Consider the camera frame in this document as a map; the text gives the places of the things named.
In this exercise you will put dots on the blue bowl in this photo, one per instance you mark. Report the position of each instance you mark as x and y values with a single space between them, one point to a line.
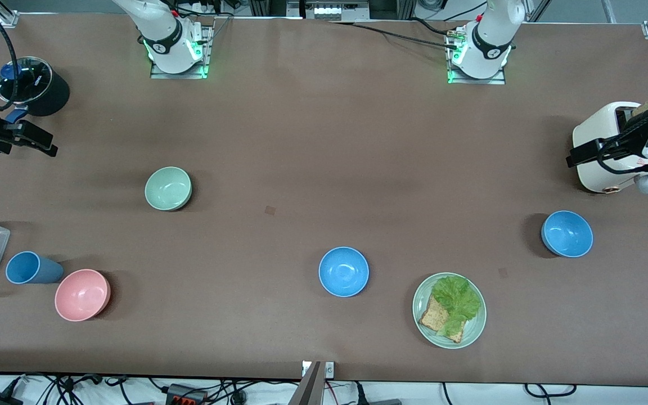
343 271
567 233

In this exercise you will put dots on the green bowl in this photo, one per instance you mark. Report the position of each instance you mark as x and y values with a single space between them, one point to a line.
167 188

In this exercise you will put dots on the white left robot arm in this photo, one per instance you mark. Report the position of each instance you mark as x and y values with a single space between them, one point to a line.
490 34

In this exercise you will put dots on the pink bowl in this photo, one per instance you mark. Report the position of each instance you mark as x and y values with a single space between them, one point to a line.
81 295

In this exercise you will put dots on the white toaster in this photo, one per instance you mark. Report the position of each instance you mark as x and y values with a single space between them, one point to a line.
594 135

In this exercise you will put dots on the glass lid with blue knob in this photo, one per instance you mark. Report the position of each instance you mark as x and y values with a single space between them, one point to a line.
31 81

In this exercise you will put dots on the blue cup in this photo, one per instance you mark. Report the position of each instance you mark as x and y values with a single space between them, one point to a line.
31 269

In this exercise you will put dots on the green lettuce leaf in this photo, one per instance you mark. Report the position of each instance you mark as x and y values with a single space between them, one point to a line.
458 301

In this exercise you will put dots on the green plate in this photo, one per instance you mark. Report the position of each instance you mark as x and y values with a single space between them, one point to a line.
473 332

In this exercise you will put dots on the brown table cover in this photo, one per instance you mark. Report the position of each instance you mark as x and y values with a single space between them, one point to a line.
301 112

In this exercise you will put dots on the white power strip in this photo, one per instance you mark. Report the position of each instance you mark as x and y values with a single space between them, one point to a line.
329 10

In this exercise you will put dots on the black orange power strip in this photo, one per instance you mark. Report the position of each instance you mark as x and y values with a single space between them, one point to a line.
186 395

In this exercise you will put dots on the grey metal bar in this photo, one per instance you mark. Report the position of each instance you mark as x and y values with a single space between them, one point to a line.
308 388

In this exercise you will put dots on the white metal bracket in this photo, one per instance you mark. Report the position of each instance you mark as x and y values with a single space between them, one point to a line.
329 369

